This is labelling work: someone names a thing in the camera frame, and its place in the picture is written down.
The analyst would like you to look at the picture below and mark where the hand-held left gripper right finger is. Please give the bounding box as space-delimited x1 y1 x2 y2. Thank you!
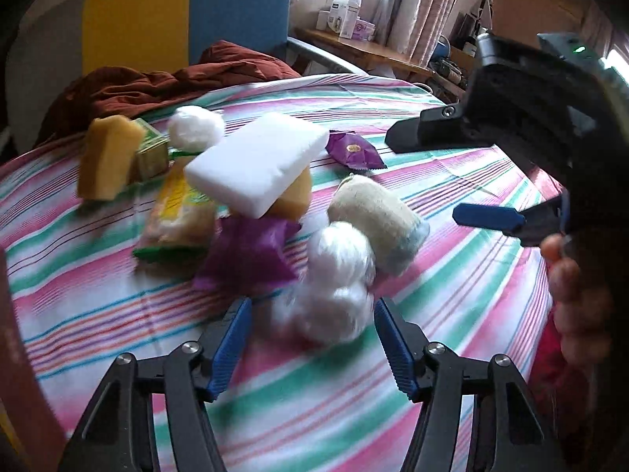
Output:
373 296 561 472

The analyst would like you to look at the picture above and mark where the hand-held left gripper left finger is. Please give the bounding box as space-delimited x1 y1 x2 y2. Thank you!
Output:
58 296 252 472

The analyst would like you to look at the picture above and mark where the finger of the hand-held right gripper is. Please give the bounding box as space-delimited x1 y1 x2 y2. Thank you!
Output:
452 197 566 247
386 103 473 154

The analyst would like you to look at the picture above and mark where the purple snack packet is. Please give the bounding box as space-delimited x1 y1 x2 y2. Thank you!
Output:
325 130 387 173
193 215 302 296

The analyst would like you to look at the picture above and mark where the white cotton ball bag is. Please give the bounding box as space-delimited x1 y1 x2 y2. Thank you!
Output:
272 279 375 346

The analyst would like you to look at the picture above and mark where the pale yellow round sponge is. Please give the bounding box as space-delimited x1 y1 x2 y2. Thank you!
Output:
265 167 313 222

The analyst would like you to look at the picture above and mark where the white foam sponge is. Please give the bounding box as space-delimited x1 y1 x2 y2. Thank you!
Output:
184 112 330 218

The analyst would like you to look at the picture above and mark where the person's right hand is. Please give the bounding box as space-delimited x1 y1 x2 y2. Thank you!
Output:
539 235 615 379

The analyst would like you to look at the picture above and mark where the wooden desk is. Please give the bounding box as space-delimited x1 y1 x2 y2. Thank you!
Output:
300 27 436 80

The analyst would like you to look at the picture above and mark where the purple and white box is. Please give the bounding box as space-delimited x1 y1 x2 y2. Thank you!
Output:
351 18 377 41

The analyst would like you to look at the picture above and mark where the patterned curtain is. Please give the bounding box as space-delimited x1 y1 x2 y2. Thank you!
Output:
388 0 475 68

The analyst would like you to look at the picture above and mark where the white carton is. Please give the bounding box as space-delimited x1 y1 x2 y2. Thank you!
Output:
316 0 345 36
339 0 365 37

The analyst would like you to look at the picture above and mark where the green and yellow packet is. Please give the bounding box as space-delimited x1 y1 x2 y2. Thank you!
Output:
132 166 218 262

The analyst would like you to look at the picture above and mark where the person's red clothing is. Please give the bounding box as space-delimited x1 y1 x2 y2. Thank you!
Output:
527 305 593 458

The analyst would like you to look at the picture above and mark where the green and cream box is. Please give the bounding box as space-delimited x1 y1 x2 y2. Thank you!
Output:
132 118 171 181

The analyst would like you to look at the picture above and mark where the yellow block sponge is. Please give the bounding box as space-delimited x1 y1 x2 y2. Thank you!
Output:
77 115 147 202

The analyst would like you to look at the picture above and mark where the grey yellow blue headboard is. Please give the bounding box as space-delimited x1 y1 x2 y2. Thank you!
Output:
10 0 292 101

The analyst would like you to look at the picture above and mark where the brown blanket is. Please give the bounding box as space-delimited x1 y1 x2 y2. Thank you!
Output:
39 40 302 144

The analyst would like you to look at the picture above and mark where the grey bed frame rail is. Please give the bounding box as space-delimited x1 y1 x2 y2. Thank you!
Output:
287 37 367 77

